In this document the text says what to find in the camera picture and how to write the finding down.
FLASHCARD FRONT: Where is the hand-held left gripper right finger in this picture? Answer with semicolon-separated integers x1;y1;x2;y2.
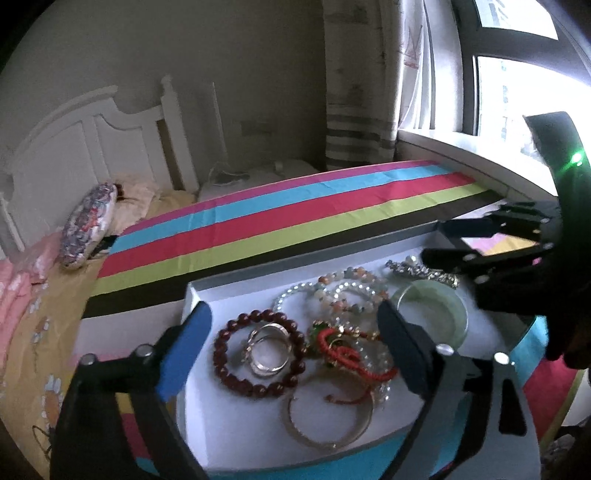
376;300;541;480

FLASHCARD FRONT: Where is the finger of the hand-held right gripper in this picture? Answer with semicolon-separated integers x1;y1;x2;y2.
422;247;561;315
436;200;561;241

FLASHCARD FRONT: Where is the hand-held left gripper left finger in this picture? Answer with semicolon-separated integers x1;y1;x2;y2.
48;300;213;480

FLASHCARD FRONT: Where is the dark red bead bracelet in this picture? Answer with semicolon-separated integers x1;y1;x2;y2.
212;310;308;398

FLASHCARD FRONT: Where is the silver rhinestone bracelet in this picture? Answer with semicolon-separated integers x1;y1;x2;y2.
385;256;460;289

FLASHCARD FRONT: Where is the green jade bangle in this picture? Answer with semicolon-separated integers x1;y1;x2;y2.
392;281;469;347

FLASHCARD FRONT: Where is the red cord bracelet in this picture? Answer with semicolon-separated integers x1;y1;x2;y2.
309;320;398;384

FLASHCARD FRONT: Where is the silver jewelry box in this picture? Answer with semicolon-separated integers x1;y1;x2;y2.
178;226;550;476

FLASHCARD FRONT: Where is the gold openwork ring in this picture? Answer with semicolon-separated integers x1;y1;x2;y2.
242;323;294;379

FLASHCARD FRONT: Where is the pastel stone bead bracelet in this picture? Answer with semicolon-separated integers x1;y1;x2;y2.
318;268;389;315

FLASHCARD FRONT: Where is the gold bangle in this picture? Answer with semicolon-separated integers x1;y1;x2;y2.
283;383;374;449

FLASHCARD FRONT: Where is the white pearl necklace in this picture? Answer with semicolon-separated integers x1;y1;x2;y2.
271;277;393;407

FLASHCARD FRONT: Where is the white windowsill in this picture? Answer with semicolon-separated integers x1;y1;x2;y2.
397;128;559;199

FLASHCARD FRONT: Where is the white sheer curtain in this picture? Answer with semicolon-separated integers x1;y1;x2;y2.
397;0;437;132

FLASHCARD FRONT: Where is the yellow floral bedsheet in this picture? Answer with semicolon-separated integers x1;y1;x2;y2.
0;185;199;480

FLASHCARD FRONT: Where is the dark framed window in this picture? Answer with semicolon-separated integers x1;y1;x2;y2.
450;0;591;158

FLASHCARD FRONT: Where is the floral round pillow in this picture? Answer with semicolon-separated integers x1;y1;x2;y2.
59;183;118;268

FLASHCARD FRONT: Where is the striped colourful blanket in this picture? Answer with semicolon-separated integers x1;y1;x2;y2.
74;159;583;480

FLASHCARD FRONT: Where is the beige ruffled pillow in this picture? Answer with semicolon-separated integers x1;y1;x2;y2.
113;173;162;204

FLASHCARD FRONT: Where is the pink quilt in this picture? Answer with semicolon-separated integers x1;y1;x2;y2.
0;231;65;324

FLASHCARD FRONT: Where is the white bedside table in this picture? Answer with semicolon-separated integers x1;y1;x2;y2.
198;159;320;201

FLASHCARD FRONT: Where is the patterned beige curtain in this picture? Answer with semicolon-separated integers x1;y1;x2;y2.
321;0;402;171

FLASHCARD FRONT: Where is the thin white pole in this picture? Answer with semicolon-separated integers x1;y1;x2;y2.
211;82;228;162

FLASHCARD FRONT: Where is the white wooden headboard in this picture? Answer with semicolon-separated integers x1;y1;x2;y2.
0;76;199;259

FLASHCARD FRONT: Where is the white cable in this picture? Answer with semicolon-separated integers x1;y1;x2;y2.
208;166;250;185

